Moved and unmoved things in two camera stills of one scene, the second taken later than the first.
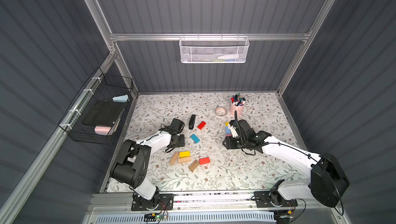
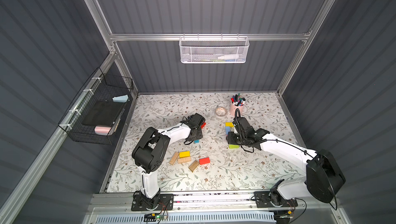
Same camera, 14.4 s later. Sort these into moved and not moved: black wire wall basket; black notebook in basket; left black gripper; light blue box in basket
Moved: left black gripper
Not moved: black notebook in basket; black wire wall basket; light blue box in basket
